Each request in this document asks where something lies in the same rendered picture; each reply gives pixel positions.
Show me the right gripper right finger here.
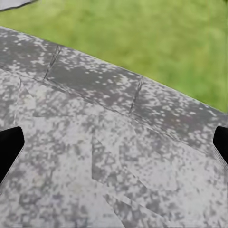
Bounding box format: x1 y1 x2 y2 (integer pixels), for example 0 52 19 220
213 126 228 164

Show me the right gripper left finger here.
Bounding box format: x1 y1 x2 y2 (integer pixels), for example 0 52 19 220
0 126 25 184

